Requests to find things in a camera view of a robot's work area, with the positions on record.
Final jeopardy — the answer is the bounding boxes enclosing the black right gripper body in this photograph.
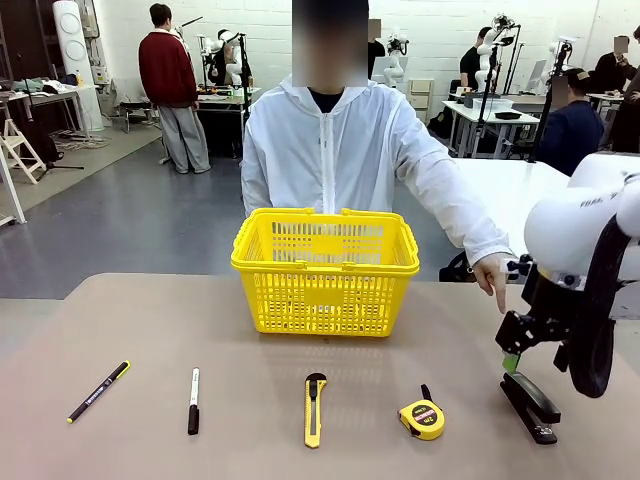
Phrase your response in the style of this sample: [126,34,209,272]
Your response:
[521,267,585,345]

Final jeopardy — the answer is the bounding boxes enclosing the black stapler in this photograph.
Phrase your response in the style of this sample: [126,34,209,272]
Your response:
[498,372,562,446]

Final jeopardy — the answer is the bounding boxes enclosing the black pen yellow cap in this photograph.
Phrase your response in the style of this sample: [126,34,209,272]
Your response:
[66,359,132,425]

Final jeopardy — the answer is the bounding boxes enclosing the person's left forearm white sleeve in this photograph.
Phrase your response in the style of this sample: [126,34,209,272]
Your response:
[423,163,513,263]

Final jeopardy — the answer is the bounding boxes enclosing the seated person in navy top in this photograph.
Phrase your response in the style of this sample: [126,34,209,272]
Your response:
[536,67,606,177]

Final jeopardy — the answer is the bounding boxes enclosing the yellow plastic shopping basket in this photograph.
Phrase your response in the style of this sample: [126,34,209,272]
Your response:
[230,207,421,339]

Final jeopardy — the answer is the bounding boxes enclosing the standing person in dark jacket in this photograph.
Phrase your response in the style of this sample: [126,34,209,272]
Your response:
[593,23,640,154]

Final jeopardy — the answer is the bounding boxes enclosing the person in black shirt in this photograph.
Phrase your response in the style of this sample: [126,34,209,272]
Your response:
[458,26,495,92]

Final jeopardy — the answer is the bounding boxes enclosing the person in white jacket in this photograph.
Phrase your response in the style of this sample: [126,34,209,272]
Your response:
[239,0,513,263]

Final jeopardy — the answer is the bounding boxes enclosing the person in red sweater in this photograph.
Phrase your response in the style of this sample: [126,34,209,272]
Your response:
[138,2,212,175]

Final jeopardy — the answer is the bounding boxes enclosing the person's left hand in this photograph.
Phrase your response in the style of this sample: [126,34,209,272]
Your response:
[471,255,516,314]

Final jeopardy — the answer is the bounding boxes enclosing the black bag on floor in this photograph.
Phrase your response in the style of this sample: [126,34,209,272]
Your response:
[438,249,476,284]

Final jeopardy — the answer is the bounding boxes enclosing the large white table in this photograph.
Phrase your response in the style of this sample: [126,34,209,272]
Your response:
[451,157,640,321]

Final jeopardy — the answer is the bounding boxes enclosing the yellow tape measure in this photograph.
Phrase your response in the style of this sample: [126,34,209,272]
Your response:
[397,383,446,442]

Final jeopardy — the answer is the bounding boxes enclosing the white background work table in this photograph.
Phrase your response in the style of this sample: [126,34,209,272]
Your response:
[441,97,542,160]

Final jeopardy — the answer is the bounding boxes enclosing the yellow utility knife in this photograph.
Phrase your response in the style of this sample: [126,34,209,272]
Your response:
[303,372,329,449]

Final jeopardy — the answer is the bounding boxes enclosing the white drawer cabinet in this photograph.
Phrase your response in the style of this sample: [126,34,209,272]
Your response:
[407,78,435,127]

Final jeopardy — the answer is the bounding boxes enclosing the white robot on black stand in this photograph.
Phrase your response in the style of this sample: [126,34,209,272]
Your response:
[474,13,522,146]

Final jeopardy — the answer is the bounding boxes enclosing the white marker black cap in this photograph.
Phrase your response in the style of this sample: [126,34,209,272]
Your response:
[187,367,202,436]

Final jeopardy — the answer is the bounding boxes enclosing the white tower air conditioner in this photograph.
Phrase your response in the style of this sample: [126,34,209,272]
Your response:
[52,0,106,132]

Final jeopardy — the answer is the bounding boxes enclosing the grey table with clothes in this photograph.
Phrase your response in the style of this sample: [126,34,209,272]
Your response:
[0,77,101,142]

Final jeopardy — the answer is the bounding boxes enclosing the white wooden step stool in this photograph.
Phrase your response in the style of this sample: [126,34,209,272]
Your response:
[0,118,48,185]

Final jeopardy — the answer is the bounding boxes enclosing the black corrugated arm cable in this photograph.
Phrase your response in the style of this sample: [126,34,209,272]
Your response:
[567,214,636,400]

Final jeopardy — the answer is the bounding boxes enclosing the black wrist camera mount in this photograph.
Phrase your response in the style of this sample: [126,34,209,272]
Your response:
[504,253,539,282]

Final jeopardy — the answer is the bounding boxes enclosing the white background robot black straps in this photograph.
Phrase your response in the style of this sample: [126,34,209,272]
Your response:
[202,28,251,91]

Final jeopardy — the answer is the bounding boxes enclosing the white table leg frame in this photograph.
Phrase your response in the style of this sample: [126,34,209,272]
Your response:
[0,147,29,227]

